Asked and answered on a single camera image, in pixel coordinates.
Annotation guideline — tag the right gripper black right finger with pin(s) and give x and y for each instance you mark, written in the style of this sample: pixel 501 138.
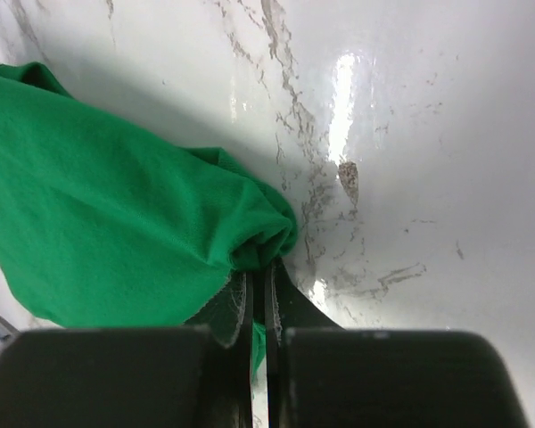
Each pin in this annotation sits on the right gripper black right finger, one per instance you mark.
pixel 291 319

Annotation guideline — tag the green t shirt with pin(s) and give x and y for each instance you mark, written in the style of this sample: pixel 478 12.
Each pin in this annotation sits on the green t shirt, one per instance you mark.
pixel 105 224

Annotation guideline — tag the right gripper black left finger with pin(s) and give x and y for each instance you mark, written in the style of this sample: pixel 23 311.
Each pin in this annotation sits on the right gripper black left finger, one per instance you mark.
pixel 224 313

